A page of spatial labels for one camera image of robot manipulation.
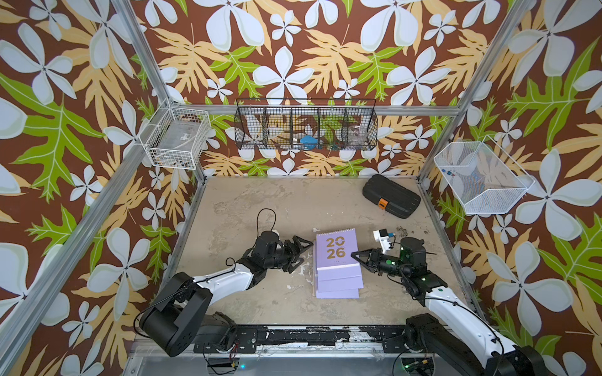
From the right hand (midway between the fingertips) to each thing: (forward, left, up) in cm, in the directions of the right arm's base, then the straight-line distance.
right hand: (351, 256), depth 77 cm
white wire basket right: (+23, -49, +13) cm, 55 cm away
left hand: (+4, +13, -3) cm, 14 cm away
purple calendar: (-1, +5, -3) cm, 5 cm away
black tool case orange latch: (+33, -24, -8) cm, 41 cm away
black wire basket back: (+53, +15, +16) cm, 57 cm away
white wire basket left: (+39, +64, +20) cm, 77 cm away
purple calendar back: (-9, +5, -12) cm, 16 cm away
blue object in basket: (+45, +13, +13) cm, 48 cm away
